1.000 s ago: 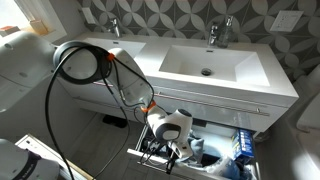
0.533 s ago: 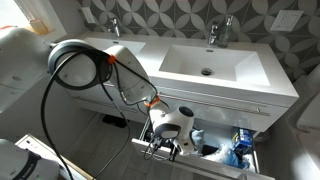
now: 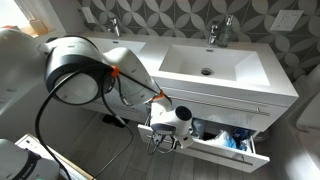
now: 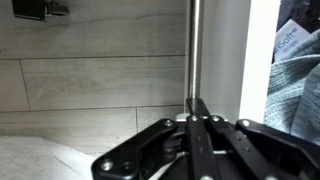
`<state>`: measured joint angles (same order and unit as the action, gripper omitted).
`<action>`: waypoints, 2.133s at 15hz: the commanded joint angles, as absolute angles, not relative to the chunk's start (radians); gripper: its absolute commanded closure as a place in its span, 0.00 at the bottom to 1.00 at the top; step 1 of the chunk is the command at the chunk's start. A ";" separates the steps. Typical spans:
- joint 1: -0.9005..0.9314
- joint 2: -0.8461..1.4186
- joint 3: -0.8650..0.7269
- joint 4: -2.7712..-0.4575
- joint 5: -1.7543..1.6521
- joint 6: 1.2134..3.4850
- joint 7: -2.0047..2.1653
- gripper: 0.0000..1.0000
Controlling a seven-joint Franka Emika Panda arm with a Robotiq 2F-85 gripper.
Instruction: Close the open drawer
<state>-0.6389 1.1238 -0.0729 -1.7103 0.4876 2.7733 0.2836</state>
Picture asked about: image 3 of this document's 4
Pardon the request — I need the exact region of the white vanity drawer with contents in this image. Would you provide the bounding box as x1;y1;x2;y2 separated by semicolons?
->
137;116;271;174

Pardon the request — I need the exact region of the white double vanity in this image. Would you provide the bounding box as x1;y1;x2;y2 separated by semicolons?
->
78;31;300;174

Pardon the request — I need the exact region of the white rectangular sink basin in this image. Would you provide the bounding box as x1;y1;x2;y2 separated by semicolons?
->
84;36;147;56
159;44;271;87

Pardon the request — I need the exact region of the chrome sink drain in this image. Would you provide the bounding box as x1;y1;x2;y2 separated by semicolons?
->
200;67;213;76

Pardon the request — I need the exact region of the blue-grey towel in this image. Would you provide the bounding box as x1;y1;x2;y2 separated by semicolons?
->
191;119;206;140

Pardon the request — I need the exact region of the white crumpled plastic bag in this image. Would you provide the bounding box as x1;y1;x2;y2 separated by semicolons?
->
204;129;238;150

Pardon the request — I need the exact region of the chrome faucet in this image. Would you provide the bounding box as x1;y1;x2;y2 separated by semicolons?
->
207;20;220;46
107;16;123;38

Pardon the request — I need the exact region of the clear soap dispenser bottle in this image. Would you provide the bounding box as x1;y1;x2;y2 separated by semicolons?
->
218;14;235;48

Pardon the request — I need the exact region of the blue cardboard box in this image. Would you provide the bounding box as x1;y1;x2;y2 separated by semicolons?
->
233;127;250;141

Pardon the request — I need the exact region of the wooden robot mounting platform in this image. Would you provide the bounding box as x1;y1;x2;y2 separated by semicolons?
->
14;133;98;180

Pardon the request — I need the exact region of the tan wooden block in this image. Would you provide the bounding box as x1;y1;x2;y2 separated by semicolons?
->
29;18;50;37

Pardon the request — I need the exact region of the white toilet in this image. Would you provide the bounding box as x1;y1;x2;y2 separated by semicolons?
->
294;64;320;133

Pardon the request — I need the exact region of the orange cable strap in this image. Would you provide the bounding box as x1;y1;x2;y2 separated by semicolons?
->
109;65;121;79
152;89;165;101

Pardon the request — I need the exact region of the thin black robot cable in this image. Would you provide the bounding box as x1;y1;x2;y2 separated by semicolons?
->
92;74;135;180

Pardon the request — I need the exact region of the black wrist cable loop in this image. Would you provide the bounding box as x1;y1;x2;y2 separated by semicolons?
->
146;130;178;155

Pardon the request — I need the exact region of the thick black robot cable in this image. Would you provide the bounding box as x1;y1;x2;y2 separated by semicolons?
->
34;64;116;180

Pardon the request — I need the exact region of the white wall outlet plate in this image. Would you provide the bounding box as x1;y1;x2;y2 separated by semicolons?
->
269;9;305;33

